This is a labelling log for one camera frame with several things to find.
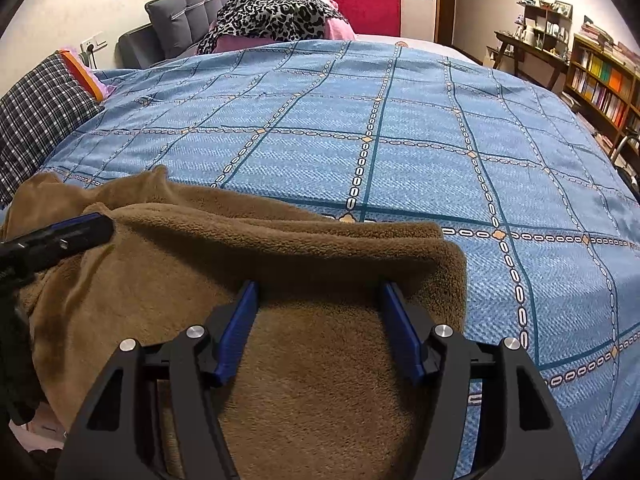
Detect wooden bookshelf with books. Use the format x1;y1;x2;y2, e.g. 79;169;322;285
565;20;639;155

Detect wooden desk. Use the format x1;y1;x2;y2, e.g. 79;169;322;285
492;30;568;91

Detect grey tufted headboard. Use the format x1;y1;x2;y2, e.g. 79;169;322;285
116;0;229;70

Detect white wall socket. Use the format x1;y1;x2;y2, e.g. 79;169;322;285
79;32;108;53

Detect white bed sheet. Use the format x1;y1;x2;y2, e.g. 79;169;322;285
356;34;480;64

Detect brown fleece pants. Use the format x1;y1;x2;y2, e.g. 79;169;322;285
0;164;469;480

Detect leopard print blanket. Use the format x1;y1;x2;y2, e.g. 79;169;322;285
196;0;346;56

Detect small wooden desk shelf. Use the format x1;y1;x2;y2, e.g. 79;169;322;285
514;0;573;58

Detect dark plaid pillow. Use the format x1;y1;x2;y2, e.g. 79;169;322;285
1;51;103;207

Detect orange edged pillow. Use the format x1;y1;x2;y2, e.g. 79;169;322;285
58;49;115;102

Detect black office chair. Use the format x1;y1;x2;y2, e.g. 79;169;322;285
610;129;639;193

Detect pink folded quilt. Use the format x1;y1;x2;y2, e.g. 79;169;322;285
209;0;357;56

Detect blue checked bedspread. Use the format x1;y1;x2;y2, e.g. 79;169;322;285
29;38;640;478

